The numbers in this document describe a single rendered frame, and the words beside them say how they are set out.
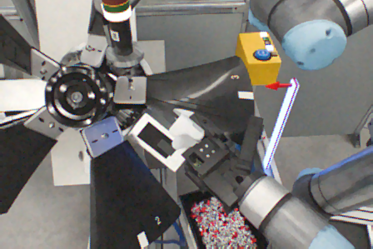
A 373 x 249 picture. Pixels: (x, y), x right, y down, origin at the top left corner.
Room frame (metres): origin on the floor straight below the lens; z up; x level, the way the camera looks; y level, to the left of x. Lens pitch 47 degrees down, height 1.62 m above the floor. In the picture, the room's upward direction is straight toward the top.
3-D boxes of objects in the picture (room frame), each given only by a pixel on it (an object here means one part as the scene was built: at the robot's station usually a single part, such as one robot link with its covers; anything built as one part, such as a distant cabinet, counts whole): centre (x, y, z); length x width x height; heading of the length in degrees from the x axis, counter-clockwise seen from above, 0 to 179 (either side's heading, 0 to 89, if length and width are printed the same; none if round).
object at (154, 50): (1.00, 0.26, 0.85); 0.36 x 0.24 x 0.03; 94
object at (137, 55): (0.47, 0.12, 1.32); 0.09 x 0.07 x 0.10; 39
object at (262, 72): (0.78, -0.23, 1.02); 0.16 x 0.10 x 0.11; 4
